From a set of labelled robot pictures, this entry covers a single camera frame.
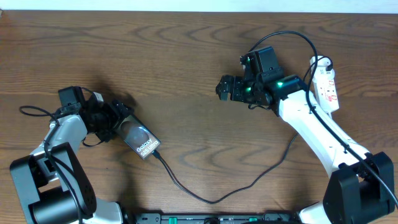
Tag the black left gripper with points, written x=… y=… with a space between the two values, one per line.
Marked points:
x=114 y=117

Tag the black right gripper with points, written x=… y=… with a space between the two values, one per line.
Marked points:
x=237 y=83

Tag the Galaxy S25 Ultra smartphone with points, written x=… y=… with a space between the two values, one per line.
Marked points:
x=136 y=135

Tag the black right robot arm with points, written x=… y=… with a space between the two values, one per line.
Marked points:
x=361 y=184

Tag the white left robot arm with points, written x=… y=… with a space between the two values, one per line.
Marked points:
x=50 y=182

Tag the white USB charger adapter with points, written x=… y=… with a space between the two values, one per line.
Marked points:
x=322 y=74

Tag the white power strip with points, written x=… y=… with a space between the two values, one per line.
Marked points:
x=325 y=92

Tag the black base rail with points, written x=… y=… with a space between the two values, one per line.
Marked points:
x=216 y=218

